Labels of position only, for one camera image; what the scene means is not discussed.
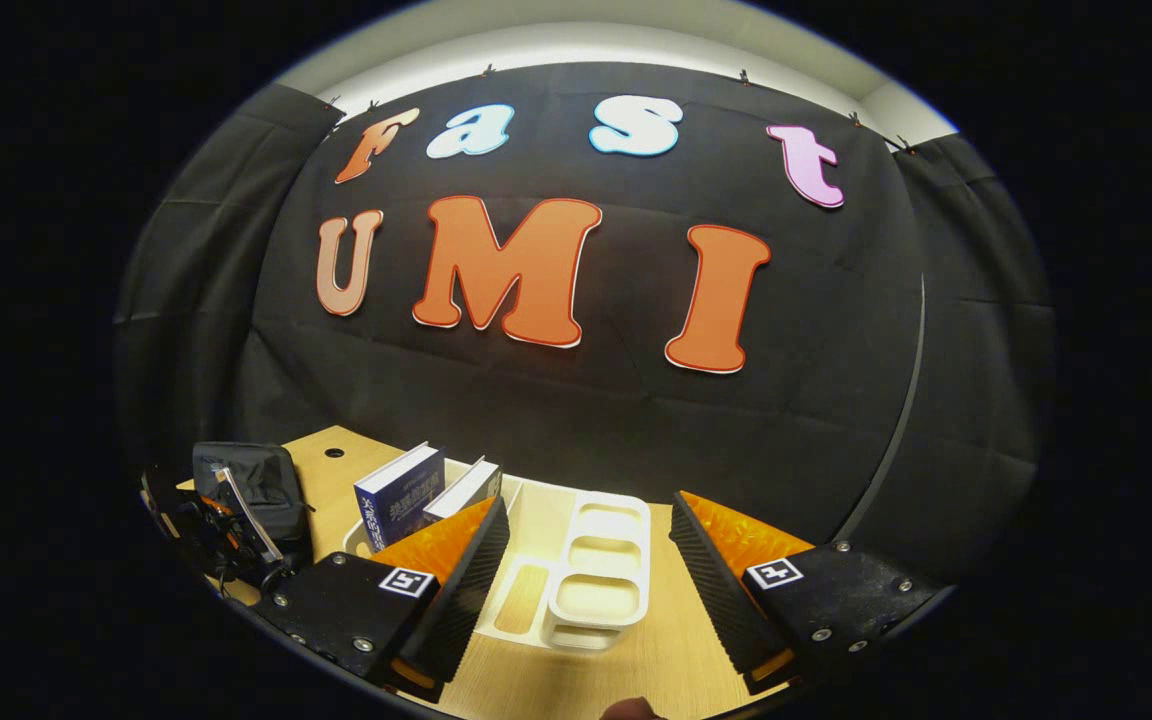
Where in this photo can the black backdrop cloth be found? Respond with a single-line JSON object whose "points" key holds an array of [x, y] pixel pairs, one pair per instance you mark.
{"points": [[616, 420]]}

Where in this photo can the portrait cover book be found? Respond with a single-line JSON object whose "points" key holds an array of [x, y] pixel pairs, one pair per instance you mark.
{"points": [[466, 490]]}

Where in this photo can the black schoolbag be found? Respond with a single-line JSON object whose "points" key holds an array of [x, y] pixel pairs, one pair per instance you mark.
{"points": [[271, 485]]}

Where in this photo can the blue cover book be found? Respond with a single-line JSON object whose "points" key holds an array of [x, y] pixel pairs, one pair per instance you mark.
{"points": [[401, 505]]}

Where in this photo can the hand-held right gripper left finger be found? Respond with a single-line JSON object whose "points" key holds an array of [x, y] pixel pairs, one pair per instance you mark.
{"points": [[461, 600]]}

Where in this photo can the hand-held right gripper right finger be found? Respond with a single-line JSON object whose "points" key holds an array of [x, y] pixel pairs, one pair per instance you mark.
{"points": [[721, 610]]}

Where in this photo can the white bookshelf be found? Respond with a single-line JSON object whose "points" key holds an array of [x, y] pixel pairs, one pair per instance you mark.
{"points": [[596, 600]]}

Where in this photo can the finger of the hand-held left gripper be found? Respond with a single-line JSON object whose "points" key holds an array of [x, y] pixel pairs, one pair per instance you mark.
{"points": [[241, 555]]}

